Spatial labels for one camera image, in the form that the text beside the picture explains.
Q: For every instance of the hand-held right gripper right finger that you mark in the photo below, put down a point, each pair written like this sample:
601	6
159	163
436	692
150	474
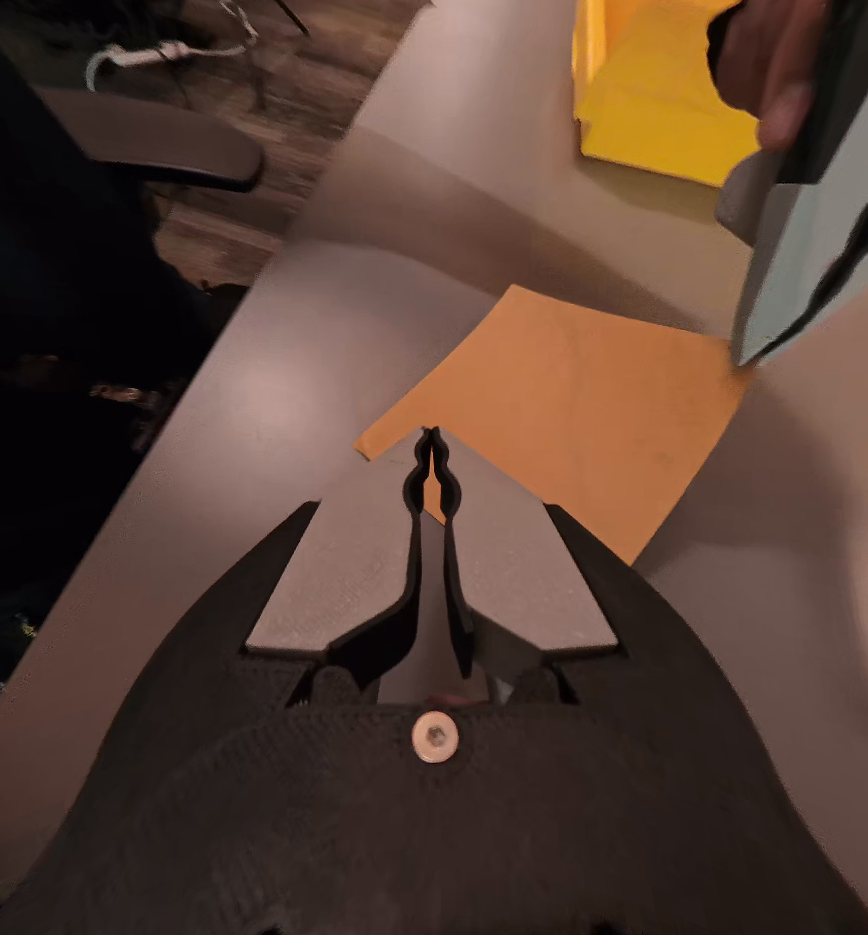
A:
529	577

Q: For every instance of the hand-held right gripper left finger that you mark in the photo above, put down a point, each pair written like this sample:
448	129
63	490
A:
331	577

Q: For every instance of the orange paper sheet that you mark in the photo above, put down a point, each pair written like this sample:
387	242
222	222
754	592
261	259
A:
587	409

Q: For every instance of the person's left hand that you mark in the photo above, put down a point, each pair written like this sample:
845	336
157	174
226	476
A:
770	58

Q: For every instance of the yellow plastic bin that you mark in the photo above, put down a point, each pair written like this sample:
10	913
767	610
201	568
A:
645	109

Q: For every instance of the person's dark clothed legs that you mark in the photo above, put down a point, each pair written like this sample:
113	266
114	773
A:
39	365

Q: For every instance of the black chair armrest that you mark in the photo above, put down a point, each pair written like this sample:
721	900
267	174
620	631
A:
156	142

